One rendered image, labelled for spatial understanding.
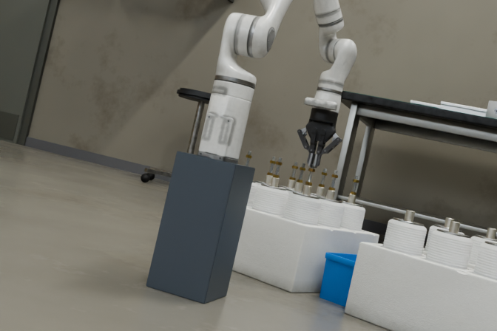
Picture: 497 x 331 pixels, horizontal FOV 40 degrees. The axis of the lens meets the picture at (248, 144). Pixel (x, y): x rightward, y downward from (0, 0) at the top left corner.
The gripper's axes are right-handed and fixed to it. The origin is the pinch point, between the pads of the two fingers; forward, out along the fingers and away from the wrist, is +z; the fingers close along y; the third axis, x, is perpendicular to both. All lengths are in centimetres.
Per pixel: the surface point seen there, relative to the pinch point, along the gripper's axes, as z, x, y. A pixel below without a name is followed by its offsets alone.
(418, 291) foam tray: 24.5, 22.3, -36.4
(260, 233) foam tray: 22.9, 4.8, 8.8
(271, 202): 14.0, 0.4, 9.1
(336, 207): 11.6, -7.6, -7.6
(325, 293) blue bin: 33.7, 5.0, -12.4
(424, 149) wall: -30, -309, 4
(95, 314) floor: 35, 81, 10
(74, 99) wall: -12, -301, 289
